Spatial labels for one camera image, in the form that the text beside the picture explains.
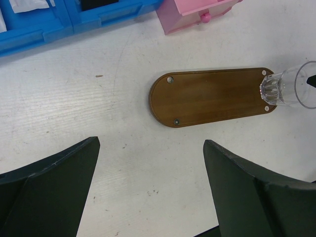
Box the pink wooden drawer box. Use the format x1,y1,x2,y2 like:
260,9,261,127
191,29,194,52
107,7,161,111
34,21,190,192
156,0,242,35

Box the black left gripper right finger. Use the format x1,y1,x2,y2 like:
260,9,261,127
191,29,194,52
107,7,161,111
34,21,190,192
203,140,316,237

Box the blue plastic bin left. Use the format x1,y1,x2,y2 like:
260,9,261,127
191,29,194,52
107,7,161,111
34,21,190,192
0,0,74,56

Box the brown wooden tray holder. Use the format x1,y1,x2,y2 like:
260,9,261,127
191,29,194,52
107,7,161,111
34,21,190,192
149,68,276,128

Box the blue plastic bin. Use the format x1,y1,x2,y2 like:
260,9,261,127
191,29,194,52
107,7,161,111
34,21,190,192
0,0,74,56
65,0,162,34

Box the blue plastic bin middle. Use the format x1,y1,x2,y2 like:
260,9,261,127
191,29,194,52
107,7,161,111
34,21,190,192
65,0,162,34

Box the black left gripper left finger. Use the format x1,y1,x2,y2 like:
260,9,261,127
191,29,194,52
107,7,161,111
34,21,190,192
0,137,100,237

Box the clear plastic cup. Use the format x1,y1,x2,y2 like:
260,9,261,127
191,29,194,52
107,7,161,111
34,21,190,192
260,61,316,110

